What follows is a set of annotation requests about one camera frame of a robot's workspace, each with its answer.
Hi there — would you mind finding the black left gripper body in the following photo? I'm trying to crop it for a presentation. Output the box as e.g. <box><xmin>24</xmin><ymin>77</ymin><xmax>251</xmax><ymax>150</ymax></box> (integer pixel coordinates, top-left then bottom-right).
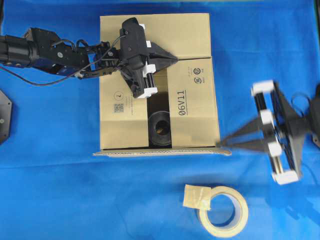
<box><xmin>119</xmin><ymin>17</ymin><xmax>158</xmax><ymax>99</ymax></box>

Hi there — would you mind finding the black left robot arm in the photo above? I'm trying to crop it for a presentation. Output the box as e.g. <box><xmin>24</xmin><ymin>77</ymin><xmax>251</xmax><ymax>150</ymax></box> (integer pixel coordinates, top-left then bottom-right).
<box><xmin>0</xmin><ymin>17</ymin><xmax>178</xmax><ymax>99</ymax></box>

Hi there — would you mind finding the brown cardboard box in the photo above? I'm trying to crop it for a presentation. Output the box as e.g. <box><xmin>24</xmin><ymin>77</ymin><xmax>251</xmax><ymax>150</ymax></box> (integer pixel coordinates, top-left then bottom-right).
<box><xmin>99</xmin><ymin>13</ymin><xmax>230</xmax><ymax>158</ymax></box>

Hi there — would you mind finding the black thin cable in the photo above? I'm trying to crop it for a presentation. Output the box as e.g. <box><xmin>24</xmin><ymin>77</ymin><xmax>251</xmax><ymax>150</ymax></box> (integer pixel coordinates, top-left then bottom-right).
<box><xmin>0</xmin><ymin>65</ymin><xmax>83</xmax><ymax>87</ymax></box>

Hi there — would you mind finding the black round object in box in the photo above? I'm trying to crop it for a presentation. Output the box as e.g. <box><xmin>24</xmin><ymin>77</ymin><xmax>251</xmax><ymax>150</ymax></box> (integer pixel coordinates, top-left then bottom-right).
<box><xmin>148</xmin><ymin>111</ymin><xmax>172</xmax><ymax>148</ymax></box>

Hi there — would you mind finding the blue table mat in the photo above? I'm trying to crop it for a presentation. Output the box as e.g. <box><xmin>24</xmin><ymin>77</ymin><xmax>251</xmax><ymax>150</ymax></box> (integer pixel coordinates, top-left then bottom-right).
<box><xmin>0</xmin><ymin>0</ymin><xmax>320</xmax><ymax>240</ymax></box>

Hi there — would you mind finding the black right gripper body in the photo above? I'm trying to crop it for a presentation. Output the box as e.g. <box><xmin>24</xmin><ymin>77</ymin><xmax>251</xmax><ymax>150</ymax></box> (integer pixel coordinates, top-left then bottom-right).
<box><xmin>251</xmin><ymin>80</ymin><xmax>310</xmax><ymax>185</ymax></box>

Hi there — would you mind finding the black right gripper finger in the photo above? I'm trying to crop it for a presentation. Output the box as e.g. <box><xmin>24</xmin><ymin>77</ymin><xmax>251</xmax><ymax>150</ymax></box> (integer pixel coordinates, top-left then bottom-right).
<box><xmin>222</xmin><ymin>116</ymin><xmax>262</xmax><ymax>142</ymax></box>
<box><xmin>216</xmin><ymin>139</ymin><xmax>269</xmax><ymax>153</ymax></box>

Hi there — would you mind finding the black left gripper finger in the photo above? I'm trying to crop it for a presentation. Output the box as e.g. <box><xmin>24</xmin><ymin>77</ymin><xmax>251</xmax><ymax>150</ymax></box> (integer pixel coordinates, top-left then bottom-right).
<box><xmin>146</xmin><ymin>42</ymin><xmax>178</xmax><ymax>61</ymax></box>
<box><xmin>147</xmin><ymin>58</ymin><xmax>178</xmax><ymax>74</ymax></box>

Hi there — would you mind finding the beige masking tape roll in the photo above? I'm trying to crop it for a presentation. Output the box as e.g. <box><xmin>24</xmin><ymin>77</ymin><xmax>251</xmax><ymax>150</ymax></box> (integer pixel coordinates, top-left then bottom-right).
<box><xmin>183</xmin><ymin>184</ymin><xmax>249</xmax><ymax>239</ymax></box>

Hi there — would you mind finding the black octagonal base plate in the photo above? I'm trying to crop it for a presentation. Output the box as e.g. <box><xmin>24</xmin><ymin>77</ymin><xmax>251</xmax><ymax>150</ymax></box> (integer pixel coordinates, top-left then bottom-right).
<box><xmin>0</xmin><ymin>91</ymin><xmax>12</xmax><ymax>144</ymax></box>

